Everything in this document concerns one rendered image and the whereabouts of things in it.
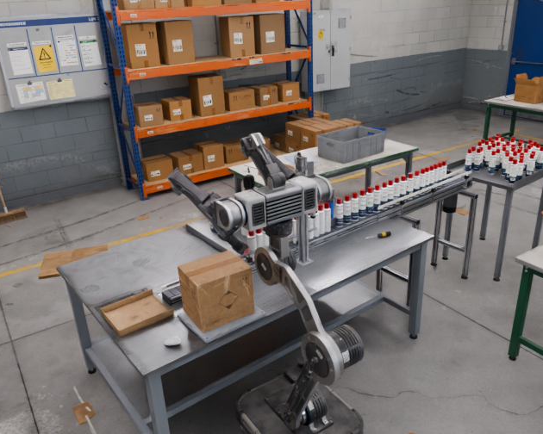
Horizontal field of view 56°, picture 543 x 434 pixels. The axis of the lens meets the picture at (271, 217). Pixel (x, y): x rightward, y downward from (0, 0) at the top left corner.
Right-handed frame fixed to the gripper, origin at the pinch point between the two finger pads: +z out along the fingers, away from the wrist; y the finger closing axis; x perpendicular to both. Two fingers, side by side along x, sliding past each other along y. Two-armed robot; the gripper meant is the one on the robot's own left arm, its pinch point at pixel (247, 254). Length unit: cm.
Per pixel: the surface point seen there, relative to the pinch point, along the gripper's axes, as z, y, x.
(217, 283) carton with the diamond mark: -41, -41, 26
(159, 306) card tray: -30, -2, 54
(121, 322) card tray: -43, -2, 71
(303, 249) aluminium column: 18.5, -17.2, -23.1
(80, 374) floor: 18, 81, 130
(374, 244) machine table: 58, -29, -57
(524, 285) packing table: 113, -101, -91
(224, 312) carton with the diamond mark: -26, -41, 35
